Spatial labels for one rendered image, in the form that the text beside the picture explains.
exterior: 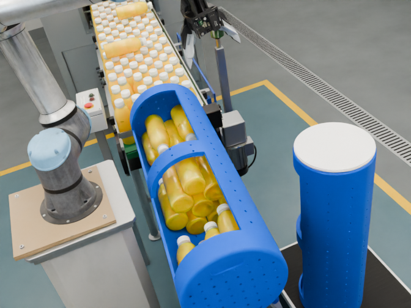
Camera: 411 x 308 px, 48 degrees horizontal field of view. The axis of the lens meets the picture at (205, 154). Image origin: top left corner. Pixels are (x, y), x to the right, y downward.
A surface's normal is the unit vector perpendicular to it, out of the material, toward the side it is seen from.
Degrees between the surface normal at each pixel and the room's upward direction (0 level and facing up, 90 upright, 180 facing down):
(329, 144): 0
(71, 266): 90
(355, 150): 0
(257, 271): 90
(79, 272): 90
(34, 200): 1
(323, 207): 90
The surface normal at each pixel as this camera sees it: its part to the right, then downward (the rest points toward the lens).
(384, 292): -0.15, -0.78
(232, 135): 0.27, 0.56
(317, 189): -0.54, 0.58
